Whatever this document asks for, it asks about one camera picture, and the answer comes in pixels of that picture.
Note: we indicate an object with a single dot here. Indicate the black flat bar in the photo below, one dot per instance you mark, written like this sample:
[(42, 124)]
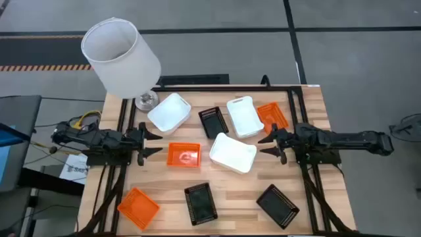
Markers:
[(194, 79)]

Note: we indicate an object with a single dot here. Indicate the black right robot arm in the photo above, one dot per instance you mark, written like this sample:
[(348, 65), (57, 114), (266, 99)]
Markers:
[(345, 138)]

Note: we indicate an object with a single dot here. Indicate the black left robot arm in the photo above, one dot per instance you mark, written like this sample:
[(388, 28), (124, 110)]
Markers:
[(85, 136)]

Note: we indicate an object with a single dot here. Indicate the blue panel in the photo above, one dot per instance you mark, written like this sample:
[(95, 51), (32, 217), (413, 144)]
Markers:
[(6, 154)]

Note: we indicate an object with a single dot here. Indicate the silver metal lamp base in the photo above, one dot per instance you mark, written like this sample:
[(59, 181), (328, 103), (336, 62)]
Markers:
[(148, 100)]

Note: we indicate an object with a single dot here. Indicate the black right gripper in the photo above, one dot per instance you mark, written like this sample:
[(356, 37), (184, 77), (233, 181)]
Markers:
[(287, 141)]

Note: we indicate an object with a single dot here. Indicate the orange slotted plastic basket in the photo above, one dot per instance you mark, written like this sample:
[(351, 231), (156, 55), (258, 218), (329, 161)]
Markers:
[(138, 208), (271, 114), (184, 154)]

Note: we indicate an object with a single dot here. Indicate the white printed paper sign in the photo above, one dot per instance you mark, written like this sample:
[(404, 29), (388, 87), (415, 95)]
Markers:
[(75, 168)]

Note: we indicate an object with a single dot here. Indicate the black slotted plastic basket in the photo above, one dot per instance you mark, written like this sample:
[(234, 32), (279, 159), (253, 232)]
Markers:
[(200, 204), (213, 123), (278, 205)]

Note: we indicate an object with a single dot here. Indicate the white fabric lampshade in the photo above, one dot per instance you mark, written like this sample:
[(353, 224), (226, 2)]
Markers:
[(121, 66)]

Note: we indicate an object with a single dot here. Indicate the black aluminium table frame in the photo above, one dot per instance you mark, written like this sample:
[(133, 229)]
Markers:
[(230, 89)]

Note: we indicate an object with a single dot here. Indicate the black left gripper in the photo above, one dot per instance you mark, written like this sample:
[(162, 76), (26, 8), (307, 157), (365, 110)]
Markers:
[(133, 142)]

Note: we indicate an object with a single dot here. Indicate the white plastic basket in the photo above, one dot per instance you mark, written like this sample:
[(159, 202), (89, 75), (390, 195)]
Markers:
[(169, 113), (245, 116), (232, 153)]

